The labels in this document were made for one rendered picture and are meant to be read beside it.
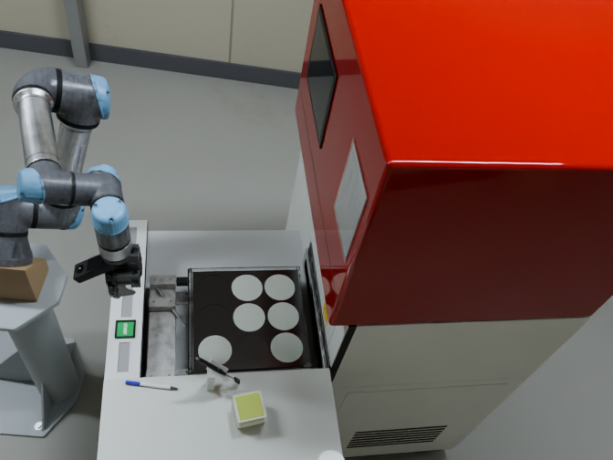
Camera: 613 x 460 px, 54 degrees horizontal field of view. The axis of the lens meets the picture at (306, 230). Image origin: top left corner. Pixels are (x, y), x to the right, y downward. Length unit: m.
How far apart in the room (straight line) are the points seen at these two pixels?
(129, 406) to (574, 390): 2.23
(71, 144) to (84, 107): 0.14
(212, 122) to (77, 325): 1.51
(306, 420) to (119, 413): 0.49
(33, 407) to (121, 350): 1.07
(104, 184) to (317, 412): 0.83
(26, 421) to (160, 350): 1.04
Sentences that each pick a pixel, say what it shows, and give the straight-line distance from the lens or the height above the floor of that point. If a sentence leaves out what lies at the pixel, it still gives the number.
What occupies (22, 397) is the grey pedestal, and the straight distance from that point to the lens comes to 2.84.
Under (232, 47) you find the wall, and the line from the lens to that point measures 3.95.
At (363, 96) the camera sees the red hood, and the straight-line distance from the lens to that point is 1.24.
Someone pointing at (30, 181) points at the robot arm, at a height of 1.54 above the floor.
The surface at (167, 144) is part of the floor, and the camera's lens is 3.62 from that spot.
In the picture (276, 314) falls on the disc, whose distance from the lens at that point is 1.91.
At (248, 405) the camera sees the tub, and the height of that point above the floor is 1.03.
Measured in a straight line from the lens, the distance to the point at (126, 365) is 1.77.
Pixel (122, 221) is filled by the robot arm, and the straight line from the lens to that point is 1.36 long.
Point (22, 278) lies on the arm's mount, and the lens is 1.97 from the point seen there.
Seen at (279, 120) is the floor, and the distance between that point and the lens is 3.83.
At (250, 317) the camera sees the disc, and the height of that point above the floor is 0.90.
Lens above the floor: 2.55
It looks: 52 degrees down
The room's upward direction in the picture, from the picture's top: 14 degrees clockwise
